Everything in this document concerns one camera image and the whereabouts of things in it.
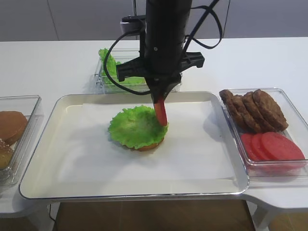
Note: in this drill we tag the brown bun bottom half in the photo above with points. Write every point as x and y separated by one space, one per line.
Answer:
12 126

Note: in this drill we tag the clear patty tomato container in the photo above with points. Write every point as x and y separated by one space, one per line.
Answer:
297 132

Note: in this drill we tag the clear bun container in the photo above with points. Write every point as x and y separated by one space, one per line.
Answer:
30 107

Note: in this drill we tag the bottom bun on tray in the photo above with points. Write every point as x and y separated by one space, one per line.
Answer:
149 147

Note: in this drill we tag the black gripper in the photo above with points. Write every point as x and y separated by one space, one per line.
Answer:
160 58

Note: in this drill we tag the clear lettuce cheese container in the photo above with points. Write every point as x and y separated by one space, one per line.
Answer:
118 56

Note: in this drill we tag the green lettuce leaf on bun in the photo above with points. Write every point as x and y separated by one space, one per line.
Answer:
136 127

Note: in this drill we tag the green lettuce leaf in container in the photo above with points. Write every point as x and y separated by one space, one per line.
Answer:
112 62

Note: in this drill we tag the silver metal tray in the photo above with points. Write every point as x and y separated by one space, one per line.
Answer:
76 159

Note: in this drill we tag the red tomato slice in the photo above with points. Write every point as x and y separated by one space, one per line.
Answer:
161 112
246 140
278 147
257 149

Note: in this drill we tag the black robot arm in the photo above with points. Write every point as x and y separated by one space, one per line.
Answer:
166 19

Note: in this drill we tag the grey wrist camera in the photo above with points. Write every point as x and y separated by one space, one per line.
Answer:
133 23

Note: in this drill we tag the sesame bun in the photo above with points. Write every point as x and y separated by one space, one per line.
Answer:
3 142
6 153

